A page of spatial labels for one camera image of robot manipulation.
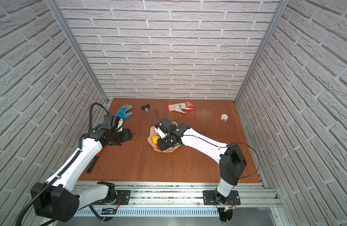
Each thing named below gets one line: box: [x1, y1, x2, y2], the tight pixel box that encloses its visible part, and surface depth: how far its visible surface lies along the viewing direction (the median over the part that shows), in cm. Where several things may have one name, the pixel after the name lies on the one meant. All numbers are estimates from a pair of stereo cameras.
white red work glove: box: [167, 101, 195, 115], surface depth 117 cm
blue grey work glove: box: [114, 104, 133, 120], surface depth 112 cm
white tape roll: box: [220, 113, 229, 122], surface depth 109 cm
